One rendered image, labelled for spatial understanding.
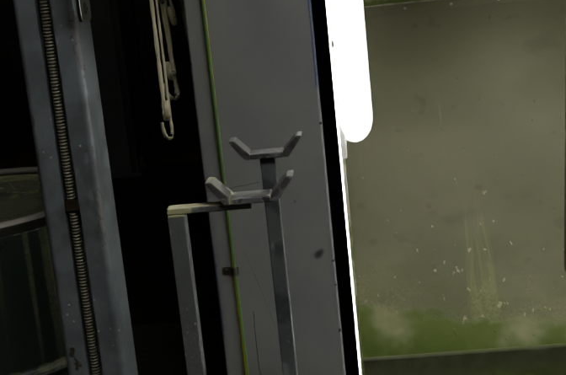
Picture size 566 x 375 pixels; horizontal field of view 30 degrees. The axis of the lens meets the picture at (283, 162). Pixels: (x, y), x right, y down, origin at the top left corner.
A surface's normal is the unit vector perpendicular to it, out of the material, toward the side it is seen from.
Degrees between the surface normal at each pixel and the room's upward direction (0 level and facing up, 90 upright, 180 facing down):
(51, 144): 90
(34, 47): 90
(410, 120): 57
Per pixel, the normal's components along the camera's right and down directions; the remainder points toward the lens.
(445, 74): -0.10, -0.36
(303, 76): -0.06, 0.21
